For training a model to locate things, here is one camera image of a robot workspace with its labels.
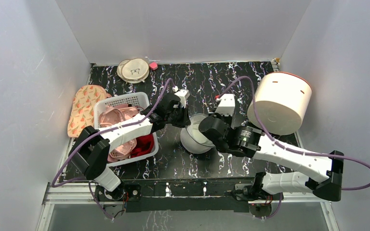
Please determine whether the white cylindrical mesh laundry bag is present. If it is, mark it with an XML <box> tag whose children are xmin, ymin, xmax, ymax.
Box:
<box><xmin>180</xmin><ymin>114</ymin><xmax>214</xmax><ymax>154</ymax></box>

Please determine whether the white bra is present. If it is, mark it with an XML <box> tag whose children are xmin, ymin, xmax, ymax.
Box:
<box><xmin>186</xmin><ymin>124</ymin><xmax>213</xmax><ymax>147</ymax></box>

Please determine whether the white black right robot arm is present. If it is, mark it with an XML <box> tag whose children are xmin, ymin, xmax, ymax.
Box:
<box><xmin>198</xmin><ymin>114</ymin><xmax>344</xmax><ymax>202</ymax></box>

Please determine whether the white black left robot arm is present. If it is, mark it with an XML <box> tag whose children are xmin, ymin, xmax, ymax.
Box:
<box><xmin>67</xmin><ymin>93</ymin><xmax>190</xmax><ymax>200</ymax></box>

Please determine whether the white plastic laundry basket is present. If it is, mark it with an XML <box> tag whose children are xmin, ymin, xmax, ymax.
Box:
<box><xmin>93</xmin><ymin>92</ymin><xmax>159</xmax><ymax>167</ymax></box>

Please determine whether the red bra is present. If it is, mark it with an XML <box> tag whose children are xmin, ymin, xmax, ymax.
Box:
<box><xmin>130</xmin><ymin>134</ymin><xmax>154</xmax><ymax>158</ymax></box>

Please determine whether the beige round mesh laundry bag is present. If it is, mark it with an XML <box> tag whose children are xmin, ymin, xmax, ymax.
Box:
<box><xmin>117</xmin><ymin>58</ymin><xmax>149</xmax><ymax>84</ymax></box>

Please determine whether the pink bra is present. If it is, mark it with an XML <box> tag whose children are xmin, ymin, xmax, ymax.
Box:
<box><xmin>99</xmin><ymin>103</ymin><xmax>141</xmax><ymax>163</ymax></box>

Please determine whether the peach floral mesh laundry bag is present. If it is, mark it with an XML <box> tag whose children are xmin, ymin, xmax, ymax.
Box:
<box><xmin>67</xmin><ymin>85</ymin><xmax>111</xmax><ymax>138</ymax></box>

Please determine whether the pink small block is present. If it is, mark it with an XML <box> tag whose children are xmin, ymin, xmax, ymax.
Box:
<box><xmin>149</xmin><ymin>62</ymin><xmax>158</xmax><ymax>70</ymax></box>

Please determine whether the cream cylindrical drum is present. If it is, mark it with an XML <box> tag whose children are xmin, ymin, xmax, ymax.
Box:
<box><xmin>247</xmin><ymin>72</ymin><xmax>312</xmax><ymax>135</ymax></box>

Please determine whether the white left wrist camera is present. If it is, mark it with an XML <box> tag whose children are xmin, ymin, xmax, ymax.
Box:
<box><xmin>172</xmin><ymin>86</ymin><xmax>190</xmax><ymax>108</ymax></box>

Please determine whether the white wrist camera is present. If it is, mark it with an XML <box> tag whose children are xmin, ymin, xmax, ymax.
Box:
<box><xmin>208</xmin><ymin>94</ymin><xmax>236</xmax><ymax>116</ymax></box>
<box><xmin>172</xmin><ymin>86</ymin><xmax>190</xmax><ymax>108</ymax></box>

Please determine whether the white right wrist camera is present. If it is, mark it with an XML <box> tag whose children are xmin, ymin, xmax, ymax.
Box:
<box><xmin>208</xmin><ymin>94</ymin><xmax>236</xmax><ymax>116</ymax></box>

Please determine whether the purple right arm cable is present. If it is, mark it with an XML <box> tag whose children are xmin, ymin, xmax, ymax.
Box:
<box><xmin>217</xmin><ymin>76</ymin><xmax>370</xmax><ymax>220</ymax></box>

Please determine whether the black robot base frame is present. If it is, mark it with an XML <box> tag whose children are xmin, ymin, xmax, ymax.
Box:
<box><xmin>42</xmin><ymin>178</ymin><xmax>329</xmax><ymax>224</ymax></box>

